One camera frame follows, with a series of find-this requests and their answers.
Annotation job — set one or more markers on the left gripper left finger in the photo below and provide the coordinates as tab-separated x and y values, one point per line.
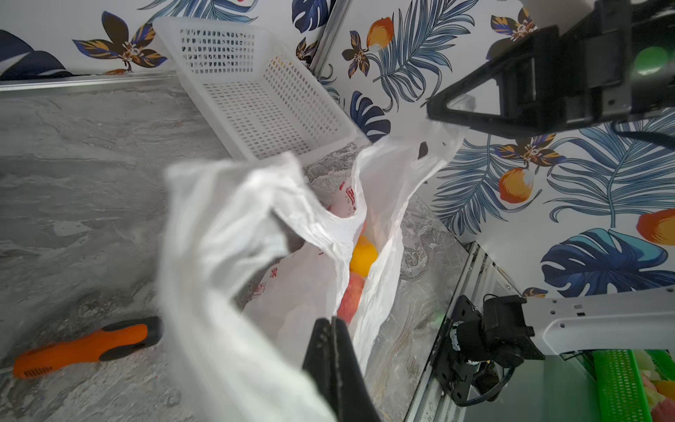
319	362

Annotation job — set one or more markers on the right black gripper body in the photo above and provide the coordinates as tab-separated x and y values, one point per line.
617	64

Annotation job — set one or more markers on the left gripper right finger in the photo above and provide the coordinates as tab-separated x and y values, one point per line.
353	400

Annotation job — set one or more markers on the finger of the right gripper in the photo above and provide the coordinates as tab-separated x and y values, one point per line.
525	77

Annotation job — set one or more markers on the yellow apple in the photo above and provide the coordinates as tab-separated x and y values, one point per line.
364	256

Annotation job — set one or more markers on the white plastic bag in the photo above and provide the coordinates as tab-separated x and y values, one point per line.
251	259

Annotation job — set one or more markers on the pink peach front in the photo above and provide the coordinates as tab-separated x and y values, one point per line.
351	298

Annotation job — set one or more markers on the white plastic basket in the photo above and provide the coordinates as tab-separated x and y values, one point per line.
259	99

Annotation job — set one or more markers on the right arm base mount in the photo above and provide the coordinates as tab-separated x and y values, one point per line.
473	340

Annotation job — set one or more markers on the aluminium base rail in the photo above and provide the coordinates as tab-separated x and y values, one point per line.
480	278

